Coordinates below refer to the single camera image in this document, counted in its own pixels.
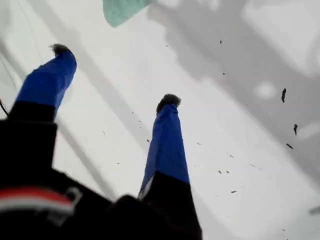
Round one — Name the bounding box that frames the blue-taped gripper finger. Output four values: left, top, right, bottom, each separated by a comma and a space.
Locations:
137, 93, 203, 240
6, 43, 78, 123

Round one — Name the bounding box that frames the pale green T-shirt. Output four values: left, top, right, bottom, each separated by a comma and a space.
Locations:
101, 0, 155, 28

